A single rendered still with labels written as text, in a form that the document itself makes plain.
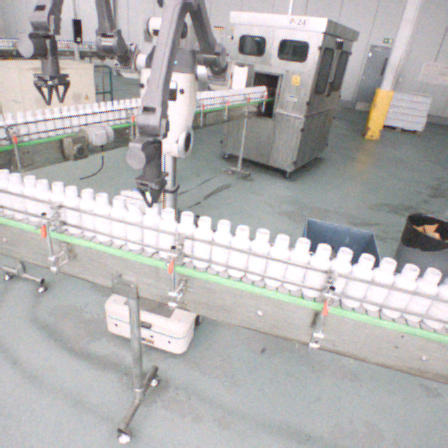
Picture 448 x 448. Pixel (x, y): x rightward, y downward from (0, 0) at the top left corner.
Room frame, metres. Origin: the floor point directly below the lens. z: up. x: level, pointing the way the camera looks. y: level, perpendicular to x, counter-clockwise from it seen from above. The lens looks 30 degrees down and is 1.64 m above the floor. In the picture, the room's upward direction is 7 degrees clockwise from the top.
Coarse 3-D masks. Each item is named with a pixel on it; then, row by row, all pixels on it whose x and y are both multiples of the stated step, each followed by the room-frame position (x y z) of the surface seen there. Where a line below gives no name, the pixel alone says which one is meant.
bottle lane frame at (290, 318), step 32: (0, 224) 0.96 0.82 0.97; (32, 256) 0.94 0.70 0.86; (96, 256) 0.87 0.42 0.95; (128, 256) 0.84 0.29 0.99; (160, 288) 0.82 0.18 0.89; (192, 288) 0.80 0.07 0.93; (224, 288) 0.77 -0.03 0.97; (256, 288) 0.75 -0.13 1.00; (224, 320) 0.77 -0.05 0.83; (256, 320) 0.75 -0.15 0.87; (288, 320) 0.73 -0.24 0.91; (352, 320) 0.69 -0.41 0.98; (384, 320) 0.69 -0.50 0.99; (352, 352) 0.68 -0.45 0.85; (384, 352) 0.66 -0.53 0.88; (416, 352) 0.64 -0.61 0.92
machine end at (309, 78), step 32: (256, 32) 4.76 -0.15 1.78; (288, 32) 4.54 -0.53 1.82; (320, 32) 4.34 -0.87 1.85; (352, 32) 5.29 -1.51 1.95; (256, 64) 4.74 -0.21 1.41; (288, 64) 4.50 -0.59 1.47; (320, 64) 4.46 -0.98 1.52; (288, 96) 4.45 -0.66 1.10; (320, 96) 4.72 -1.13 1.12; (224, 128) 4.94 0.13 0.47; (256, 128) 4.65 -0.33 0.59; (288, 128) 4.41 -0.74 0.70; (320, 128) 5.04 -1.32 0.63; (256, 160) 4.63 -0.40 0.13; (288, 160) 4.36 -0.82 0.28
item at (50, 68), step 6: (42, 60) 1.10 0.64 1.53; (48, 60) 1.10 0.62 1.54; (54, 60) 1.12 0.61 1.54; (42, 66) 1.11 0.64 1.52; (48, 66) 1.10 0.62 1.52; (54, 66) 1.11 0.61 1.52; (42, 72) 1.11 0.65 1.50; (48, 72) 1.10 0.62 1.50; (54, 72) 1.11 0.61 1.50; (36, 78) 1.08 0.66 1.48; (48, 78) 1.07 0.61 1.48; (54, 78) 1.11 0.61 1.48
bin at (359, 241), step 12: (312, 228) 1.35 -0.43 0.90; (324, 228) 1.34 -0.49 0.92; (336, 228) 1.33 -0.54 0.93; (348, 228) 1.31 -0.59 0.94; (312, 240) 1.34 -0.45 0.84; (324, 240) 1.33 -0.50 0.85; (336, 240) 1.32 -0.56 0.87; (348, 240) 1.31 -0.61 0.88; (360, 240) 1.30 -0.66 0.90; (372, 240) 1.25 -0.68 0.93; (312, 252) 1.34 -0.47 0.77; (336, 252) 1.32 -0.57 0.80; (360, 252) 1.29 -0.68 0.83; (372, 252) 1.19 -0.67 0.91
